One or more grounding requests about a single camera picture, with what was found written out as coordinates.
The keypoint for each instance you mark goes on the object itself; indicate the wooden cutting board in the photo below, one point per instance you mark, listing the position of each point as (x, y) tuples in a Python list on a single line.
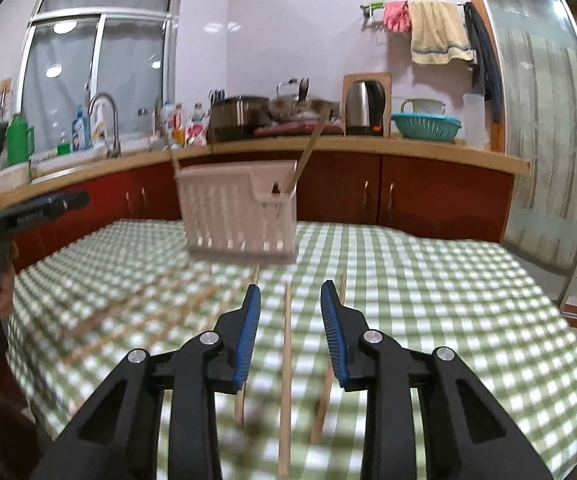
[(368, 78)]

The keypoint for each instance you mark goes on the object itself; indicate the green thermos flask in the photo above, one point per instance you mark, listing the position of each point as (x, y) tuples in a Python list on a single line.
[(18, 140)]

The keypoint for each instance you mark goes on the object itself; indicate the white yellow detergent bottle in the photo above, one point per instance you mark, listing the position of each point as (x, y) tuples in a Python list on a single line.
[(99, 125)]

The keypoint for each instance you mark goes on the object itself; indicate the green checkered tablecloth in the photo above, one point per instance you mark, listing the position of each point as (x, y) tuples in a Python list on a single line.
[(443, 310)]

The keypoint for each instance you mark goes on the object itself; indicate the white seasoning bottle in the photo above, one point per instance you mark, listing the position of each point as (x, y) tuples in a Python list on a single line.
[(167, 122)]

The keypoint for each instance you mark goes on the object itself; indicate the red induction cooker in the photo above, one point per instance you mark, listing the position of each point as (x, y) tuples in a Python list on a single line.
[(288, 130)]

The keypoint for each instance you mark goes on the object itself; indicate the wooden framed glass door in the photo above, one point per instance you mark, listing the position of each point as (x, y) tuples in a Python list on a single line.
[(538, 125)]

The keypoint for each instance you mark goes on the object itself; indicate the blue detergent bottle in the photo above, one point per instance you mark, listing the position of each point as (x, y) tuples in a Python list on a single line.
[(81, 130)]

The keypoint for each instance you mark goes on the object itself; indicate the white green plastic basin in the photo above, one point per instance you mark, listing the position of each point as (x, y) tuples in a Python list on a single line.
[(421, 106)]

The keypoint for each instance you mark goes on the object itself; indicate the steel electric kettle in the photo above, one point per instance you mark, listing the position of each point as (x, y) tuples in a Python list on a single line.
[(361, 107)]

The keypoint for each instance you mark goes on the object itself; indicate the beige striped towel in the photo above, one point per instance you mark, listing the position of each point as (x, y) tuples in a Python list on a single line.
[(438, 32)]

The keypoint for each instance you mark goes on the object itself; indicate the wooden chopstick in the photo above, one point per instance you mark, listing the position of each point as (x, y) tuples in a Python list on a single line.
[(175, 162), (308, 152)]

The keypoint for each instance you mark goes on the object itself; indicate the dark hanging cloth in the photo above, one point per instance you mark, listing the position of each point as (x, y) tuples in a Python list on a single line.
[(486, 60)]

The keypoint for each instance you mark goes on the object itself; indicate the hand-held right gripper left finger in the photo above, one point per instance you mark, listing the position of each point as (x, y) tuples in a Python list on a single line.
[(251, 330)]

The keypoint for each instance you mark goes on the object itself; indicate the steel wok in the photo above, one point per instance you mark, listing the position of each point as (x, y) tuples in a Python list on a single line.
[(303, 110)]

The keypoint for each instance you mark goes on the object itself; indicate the teal plastic colander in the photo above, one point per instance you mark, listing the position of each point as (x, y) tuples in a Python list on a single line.
[(426, 127)]

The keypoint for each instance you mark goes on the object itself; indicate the dark rice cooker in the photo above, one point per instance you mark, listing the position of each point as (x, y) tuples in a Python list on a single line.
[(233, 120)]

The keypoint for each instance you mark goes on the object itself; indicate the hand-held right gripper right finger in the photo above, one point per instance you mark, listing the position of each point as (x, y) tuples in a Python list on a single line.
[(331, 330)]

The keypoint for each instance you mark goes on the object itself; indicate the small green bottle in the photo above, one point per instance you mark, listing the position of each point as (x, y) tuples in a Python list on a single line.
[(63, 147)]

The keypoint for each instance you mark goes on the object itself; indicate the orange oil bottle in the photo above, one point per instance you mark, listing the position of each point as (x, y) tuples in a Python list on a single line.
[(180, 130)]

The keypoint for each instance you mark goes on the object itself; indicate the white plastic utensil basket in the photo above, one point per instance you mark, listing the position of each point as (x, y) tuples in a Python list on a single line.
[(238, 210)]

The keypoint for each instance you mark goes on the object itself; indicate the beige kitchen countertop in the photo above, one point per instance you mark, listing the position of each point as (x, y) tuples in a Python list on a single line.
[(418, 147)]

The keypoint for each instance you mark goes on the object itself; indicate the pink rubber gloves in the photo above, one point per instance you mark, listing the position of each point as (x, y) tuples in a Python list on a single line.
[(396, 16)]

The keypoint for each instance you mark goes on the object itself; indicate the red wooden base cabinet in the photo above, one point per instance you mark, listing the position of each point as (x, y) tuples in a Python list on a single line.
[(418, 195)]

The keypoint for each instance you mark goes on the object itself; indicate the sliding glass window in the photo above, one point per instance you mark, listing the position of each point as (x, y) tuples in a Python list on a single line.
[(68, 70)]

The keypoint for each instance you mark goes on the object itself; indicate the wall towel rack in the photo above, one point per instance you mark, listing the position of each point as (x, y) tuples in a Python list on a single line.
[(371, 8)]

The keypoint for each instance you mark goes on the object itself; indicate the bunch of wooden chopsticks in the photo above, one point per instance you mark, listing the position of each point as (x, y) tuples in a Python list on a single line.
[(286, 360)]

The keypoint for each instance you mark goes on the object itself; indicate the steel kitchen faucet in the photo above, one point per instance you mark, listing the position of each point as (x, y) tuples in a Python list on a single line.
[(113, 125)]

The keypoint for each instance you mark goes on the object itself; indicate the knife block with knives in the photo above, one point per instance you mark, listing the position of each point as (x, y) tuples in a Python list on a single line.
[(217, 97)]

